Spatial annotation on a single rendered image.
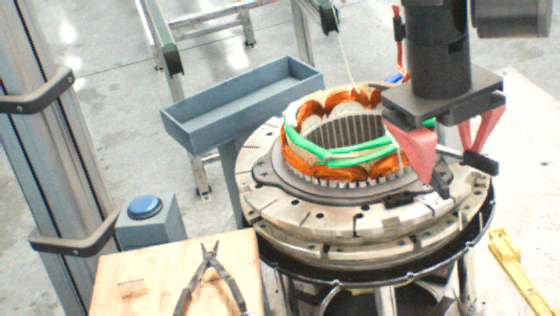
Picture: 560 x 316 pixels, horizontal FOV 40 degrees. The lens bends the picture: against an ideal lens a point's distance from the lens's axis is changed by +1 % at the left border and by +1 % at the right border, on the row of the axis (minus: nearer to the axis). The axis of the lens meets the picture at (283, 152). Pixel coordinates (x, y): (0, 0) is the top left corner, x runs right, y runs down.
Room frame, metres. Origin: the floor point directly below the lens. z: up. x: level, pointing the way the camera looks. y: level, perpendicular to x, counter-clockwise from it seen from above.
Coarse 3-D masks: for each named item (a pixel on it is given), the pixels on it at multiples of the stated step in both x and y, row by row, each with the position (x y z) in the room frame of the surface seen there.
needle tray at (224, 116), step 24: (264, 72) 1.18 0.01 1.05; (288, 72) 1.20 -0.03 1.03; (312, 72) 1.13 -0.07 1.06; (192, 96) 1.12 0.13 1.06; (216, 96) 1.14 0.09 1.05; (240, 96) 1.16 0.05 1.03; (264, 96) 1.14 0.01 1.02; (288, 96) 1.08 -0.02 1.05; (168, 120) 1.07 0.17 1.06; (192, 120) 1.11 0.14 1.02; (216, 120) 1.02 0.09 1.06; (240, 120) 1.04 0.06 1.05; (264, 120) 1.06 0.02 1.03; (192, 144) 1.00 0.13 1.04; (216, 144) 1.02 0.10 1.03; (240, 144) 1.05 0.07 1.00; (240, 216) 1.09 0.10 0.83
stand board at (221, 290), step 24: (192, 240) 0.74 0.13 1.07; (240, 240) 0.72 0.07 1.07; (120, 264) 0.72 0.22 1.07; (144, 264) 0.71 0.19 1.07; (168, 264) 0.70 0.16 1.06; (192, 264) 0.69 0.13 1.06; (240, 264) 0.68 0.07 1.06; (96, 288) 0.69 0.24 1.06; (168, 288) 0.66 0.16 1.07; (216, 288) 0.65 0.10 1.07; (240, 288) 0.64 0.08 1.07; (96, 312) 0.65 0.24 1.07; (120, 312) 0.64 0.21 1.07; (144, 312) 0.63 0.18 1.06; (168, 312) 0.62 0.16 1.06; (192, 312) 0.62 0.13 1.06; (216, 312) 0.61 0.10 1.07
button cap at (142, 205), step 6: (138, 198) 0.88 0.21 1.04; (144, 198) 0.88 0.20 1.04; (150, 198) 0.88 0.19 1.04; (156, 198) 0.88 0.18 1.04; (132, 204) 0.87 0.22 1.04; (138, 204) 0.87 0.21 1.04; (144, 204) 0.87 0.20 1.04; (150, 204) 0.86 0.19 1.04; (156, 204) 0.86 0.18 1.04; (132, 210) 0.86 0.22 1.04; (138, 210) 0.86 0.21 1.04; (144, 210) 0.85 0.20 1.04; (150, 210) 0.85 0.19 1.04
